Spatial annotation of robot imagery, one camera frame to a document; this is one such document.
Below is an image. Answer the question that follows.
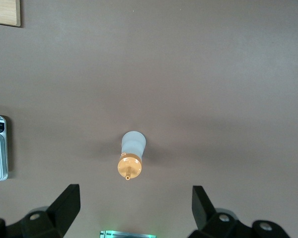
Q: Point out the translucent sauce bottle orange cap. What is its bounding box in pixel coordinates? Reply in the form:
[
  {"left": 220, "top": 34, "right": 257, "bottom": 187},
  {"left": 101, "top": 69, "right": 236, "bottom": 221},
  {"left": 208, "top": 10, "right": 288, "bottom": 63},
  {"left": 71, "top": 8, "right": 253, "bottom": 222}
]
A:
[{"left": 117, "top": 130, "right": 147, "bottom": 181}]

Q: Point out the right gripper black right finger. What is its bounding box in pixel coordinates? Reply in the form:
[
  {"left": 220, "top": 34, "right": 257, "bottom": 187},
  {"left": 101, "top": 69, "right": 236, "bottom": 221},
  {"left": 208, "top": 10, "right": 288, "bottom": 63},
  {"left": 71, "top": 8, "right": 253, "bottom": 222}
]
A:
[{"left": 188, "top": 185, "right": 292, "bottom": 238}]

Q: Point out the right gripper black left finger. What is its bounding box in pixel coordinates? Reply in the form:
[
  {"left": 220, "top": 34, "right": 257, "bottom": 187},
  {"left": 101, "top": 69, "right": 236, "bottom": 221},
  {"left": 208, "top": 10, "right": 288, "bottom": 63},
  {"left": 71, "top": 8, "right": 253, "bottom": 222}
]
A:
[{"left": 0, "top": 183, "right": 80, "bottom": 238}]

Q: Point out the wooden cutting board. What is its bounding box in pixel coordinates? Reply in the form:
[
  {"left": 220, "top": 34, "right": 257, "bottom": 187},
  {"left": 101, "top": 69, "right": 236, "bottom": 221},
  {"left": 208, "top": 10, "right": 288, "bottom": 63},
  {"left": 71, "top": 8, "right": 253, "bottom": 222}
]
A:
[{"left": 0, "top": 0, "right": 21, "bottom": 27}]

